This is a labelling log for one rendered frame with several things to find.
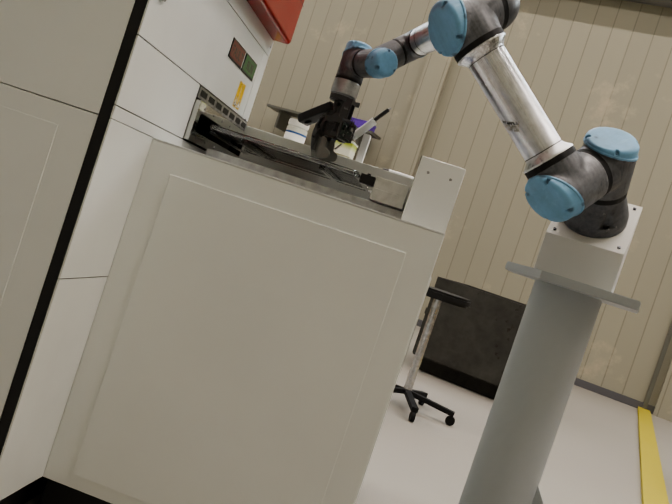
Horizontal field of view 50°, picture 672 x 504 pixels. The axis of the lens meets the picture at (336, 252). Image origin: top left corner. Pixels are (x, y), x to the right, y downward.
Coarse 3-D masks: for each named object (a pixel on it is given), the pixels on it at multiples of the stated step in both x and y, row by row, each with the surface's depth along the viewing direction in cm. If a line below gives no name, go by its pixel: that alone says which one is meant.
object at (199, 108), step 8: (200, 104) 162; (192, 112) 162; (200, 112) 164; (208, 112) 169; (216, 112) 175; (192, 120) 162; (216, 120) 177; (224, 120) 182; (192, 128) 163; (232, 128) 191; (184, 136) 162; (192, 136) 164; (200, 136) 169; (200, 144) 171; (208, 144) 177; (216, 144) 183; (224, 152) 191; (240, 152) 206
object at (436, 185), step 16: (432, 160) 146; (416, 176) 146; (432, 176) 146; (448, 176) 145; (416, 192) 146; (432, 192) 146; (448, 192) 145; (416, 208) 146; (432, 208) 146; (448, 208) 145; (432, 224) 145
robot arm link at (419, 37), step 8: (512, 0) 152; (512, 8) 152; (512, 16) 154; (424, 24) 182; (408, 32) 189; (416, 32) 184; (424, 32) 181; (400, 40) 189; (408, 40) 188; (416, 40) 184; (424, 40) 182; (408, 48) 189; (416, 48) 186; (424, 48) 184; (432, 48) 183; (408, 56) 190; (416, 56) 190
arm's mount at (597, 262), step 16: (640, 208) 170; (560, 224) 168; (544, 240) 167; (560, 240) 165; (576, 240) 164; (592, 240) 164; (608, 240) 163; (624, 240) 163; (544, 256) 166; (560, 256) 165; (576, 256) 164; (592, 256) 162; (608, 256) 161; (624, 256) 163; (560, 272) 165; (576, 272) 163; (592, 272) 162; (608, 272) 161; (608, 288) 160
